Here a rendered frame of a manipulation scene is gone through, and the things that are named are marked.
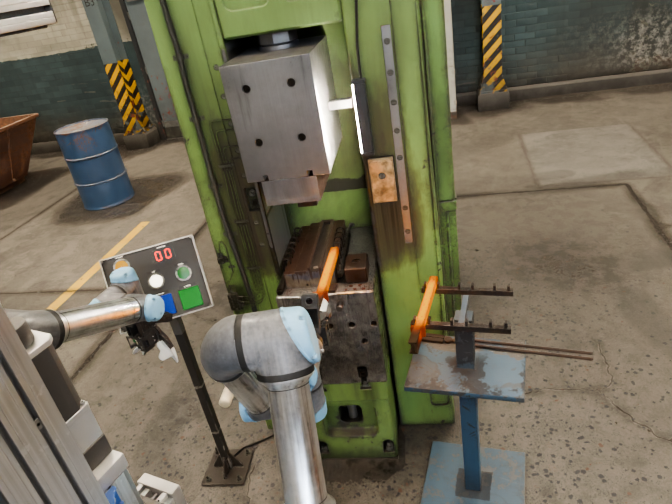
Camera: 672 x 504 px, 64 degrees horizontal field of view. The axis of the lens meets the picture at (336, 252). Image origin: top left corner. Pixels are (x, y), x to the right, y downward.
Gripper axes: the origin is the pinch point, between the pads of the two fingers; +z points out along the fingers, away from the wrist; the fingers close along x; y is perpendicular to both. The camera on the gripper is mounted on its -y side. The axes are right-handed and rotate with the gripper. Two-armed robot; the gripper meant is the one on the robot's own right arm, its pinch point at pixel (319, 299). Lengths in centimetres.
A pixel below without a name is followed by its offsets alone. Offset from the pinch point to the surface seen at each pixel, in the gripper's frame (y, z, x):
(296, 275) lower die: 13.8, 42.0, -17.6
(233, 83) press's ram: -60, 39, -23
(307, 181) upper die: -23.7, 40.4, -5.9
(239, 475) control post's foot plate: 110, 33, -62
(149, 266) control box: -3, 28, -67
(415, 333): 17.3, 3.8, 27.0
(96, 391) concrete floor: 108, 95, -169
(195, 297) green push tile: 11, 26, -52
